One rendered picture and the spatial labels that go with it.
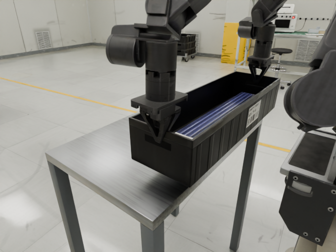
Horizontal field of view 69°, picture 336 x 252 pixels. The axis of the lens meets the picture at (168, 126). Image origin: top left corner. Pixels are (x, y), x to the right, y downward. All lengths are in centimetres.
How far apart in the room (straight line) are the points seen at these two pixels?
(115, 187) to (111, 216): 106
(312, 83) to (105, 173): 53
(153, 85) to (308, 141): 47
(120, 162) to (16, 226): 122
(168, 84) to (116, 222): 132
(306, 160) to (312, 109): 30
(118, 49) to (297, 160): 46
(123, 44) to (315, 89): 31
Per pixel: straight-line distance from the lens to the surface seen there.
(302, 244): 79
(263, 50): 93
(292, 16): 499
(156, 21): 43
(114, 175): 69
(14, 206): 202
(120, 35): 48
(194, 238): 157
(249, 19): 96
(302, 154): 68
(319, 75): 37
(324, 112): 37
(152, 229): 58
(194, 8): 46
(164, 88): 44
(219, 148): 59
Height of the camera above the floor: 121
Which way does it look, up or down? 26 degrees down
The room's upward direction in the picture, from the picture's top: straight up
